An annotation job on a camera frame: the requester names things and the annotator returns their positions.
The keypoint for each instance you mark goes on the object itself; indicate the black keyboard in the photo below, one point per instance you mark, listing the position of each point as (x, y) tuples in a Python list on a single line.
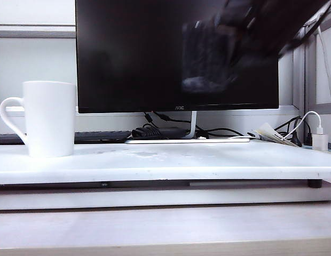
[(101, 136)]

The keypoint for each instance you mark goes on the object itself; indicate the white raised desk board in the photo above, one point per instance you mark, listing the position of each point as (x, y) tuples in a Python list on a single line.
[(181, 165)]

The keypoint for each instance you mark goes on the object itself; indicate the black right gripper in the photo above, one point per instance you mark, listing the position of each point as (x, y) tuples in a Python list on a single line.
[(269, 21)]

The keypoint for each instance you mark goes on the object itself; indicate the folded paper booklet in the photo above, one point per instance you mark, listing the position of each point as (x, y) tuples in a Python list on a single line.
[(267, 132)]

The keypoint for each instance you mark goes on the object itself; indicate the black AOC monitor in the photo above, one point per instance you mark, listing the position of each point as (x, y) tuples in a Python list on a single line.
[(128, 53)]

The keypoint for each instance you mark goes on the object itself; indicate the white ceramic mug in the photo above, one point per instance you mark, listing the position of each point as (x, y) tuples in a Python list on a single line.
[(48, 120)]

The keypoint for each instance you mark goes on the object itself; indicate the black power adapter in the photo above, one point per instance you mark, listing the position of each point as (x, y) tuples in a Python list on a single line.
[(144, 132)]

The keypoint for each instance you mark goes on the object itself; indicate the grey partition frame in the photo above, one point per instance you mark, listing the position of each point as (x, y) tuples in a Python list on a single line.
[(309, 80)]

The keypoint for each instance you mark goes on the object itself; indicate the black textured cup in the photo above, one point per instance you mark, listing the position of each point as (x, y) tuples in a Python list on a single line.
[(205, 61)]

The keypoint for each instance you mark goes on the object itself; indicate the white USB charger block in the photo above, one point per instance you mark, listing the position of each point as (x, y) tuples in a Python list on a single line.
[(319, 142)]

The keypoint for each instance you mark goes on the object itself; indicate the white base panel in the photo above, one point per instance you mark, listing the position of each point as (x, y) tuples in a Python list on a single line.
[(154, 198)]

